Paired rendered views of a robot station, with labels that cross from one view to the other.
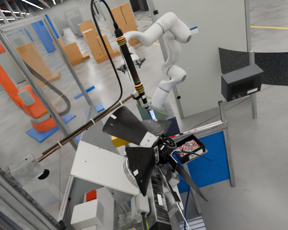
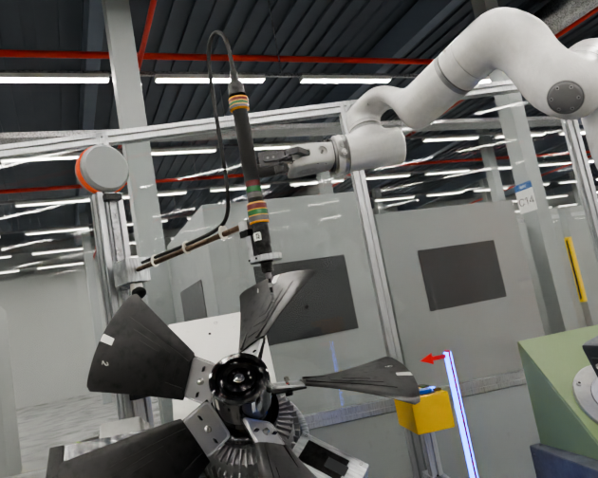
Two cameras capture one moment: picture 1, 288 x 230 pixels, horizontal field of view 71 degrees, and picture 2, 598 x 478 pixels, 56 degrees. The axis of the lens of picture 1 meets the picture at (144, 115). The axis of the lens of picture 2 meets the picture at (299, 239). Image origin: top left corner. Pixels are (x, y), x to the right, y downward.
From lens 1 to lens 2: 1.56 m
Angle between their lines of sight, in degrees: 83
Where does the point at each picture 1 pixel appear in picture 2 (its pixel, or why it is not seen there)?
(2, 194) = (103, 282)
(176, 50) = not seen: outside the picture
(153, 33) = (413, 86)
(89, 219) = not seen: hidden behind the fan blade
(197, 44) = not seen: outside the picture
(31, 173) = (121, 276)
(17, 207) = (107, 309)
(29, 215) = not seen: hidden behind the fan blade
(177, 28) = (513, 62)
